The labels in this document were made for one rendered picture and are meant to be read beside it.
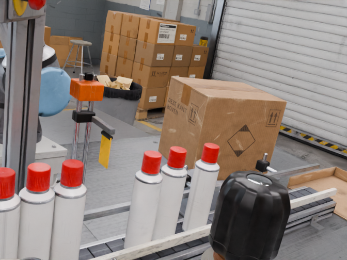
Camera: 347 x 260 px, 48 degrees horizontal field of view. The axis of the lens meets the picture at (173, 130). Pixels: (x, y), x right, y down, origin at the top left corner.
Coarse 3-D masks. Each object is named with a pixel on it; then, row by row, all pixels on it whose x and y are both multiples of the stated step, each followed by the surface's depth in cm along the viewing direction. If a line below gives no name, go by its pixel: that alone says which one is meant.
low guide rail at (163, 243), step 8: (320, 192) 110; (328, 192) 112; (296, 200) 102; (304, 200) 104; (312, 200) 107; (208, 224) 83; (184, 232) 78; (192, 232) 79; (200, 232) 80; (208, 232) 82; (160, 240) 74; (168, 240) 75; (176, 240) 76; (184, 240) 78; (128, 248) 70; (136, 248) 71; (144, 248) 71; (152, 248) 73; (160, 248) 74; (104, 256) 67; (112, 256) 67; (120, 256) 68; (128, 256) 69; (136, 256) 71
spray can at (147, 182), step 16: (144, 160) 69; (160, 160) 69; (144, 176) 69; (160, 176) 71; (144, 192) 69; (144, 208) 70; (128, 224) 73; (144, 224) 72; (128, 240) 73; (144, 240) 73
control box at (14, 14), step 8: (0, 0) 46; (8, 0) 46; (16, 0) 47; (0, 8) 46; (8, 8) 47; (16, 8) 48; (24, 8) 51; (0, 16) 46; (8, 16) 47; (16, 16) 48; (24, 16) 52; (32, 16) 55; (40, 16) 62
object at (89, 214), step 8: (296, 168) 112; (304, 168) 114; (312, 168) 117; (280, 176) 107; (216, 184) 92; (184, 192) 85; (96, 208) 72; (104, 208) 73; (112, 208) 73; (120, 208) 74; (128, 208) 76; (88, 216) 70; (96, 216) 71; (104, 216) 73
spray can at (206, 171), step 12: (204, 144) 80; (216, 144) 81; (204, 156) 79; (216, 156) 79; (204, 168) 79; (216, 168) 80; (192, 180) 82; (204, 180) 80; (216, 180) 81; (192, 192) 82; (204, 192) 80; (192, 204) 82; (204, 204) 81; (192, 216) 82; (204, 216) 83; (192, 228) 83
